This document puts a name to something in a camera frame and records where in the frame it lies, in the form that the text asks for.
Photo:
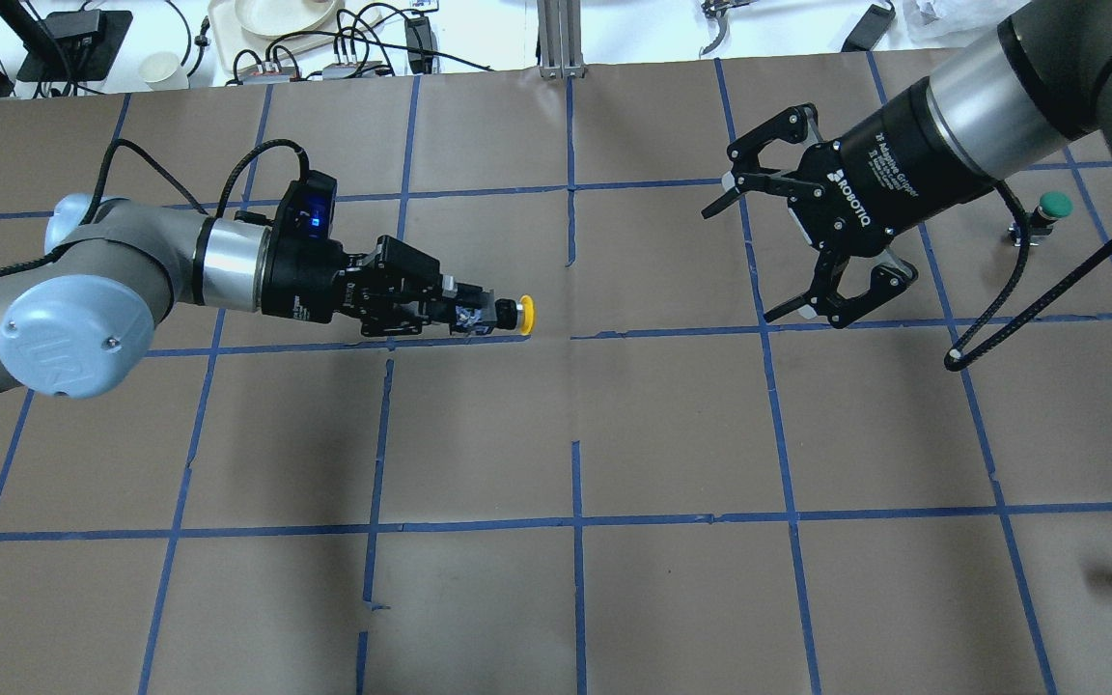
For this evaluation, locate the green push button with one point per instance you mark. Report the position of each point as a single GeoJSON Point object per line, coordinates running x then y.
{"type": "Point", "coordinates": [1050, 209]}

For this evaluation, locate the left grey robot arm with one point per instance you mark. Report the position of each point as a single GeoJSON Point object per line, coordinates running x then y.
{"type": "Point", "coordinates": [74, 322]}

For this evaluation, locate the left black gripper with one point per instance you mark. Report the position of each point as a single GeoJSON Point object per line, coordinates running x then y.
{"type": "Point", "coordinates": [303, 281]}

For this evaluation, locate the black stand base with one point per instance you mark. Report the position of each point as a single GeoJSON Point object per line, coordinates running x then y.
{"type": "Point", "coordinates": [82, 46]}

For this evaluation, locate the aluminium frame post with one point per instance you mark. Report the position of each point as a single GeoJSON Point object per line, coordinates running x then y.
{"type": "Point", "coordinates": [560, 52]}

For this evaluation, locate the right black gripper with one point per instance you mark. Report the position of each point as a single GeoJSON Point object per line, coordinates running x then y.
{"type": "Point", "coordinates": [879, 159]}

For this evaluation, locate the yellow push button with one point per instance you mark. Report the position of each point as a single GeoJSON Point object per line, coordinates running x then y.
{"type": "Point", "coordinates": [490, 314]}

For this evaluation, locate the white paper cup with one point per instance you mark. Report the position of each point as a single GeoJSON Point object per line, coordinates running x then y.
{"type": "Point", "coordinates": [163, 71]}

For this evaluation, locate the black power adapter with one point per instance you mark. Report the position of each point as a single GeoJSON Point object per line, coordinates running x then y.
{"type": "Point", "coordinates": [869, 29]}

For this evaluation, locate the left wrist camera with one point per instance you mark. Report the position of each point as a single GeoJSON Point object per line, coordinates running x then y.
{"type": "Point", "coordinates": [307, 208]}

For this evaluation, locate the white plate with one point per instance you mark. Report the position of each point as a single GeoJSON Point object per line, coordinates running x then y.
{"type": "Point", "coordinates": [278, 18]}

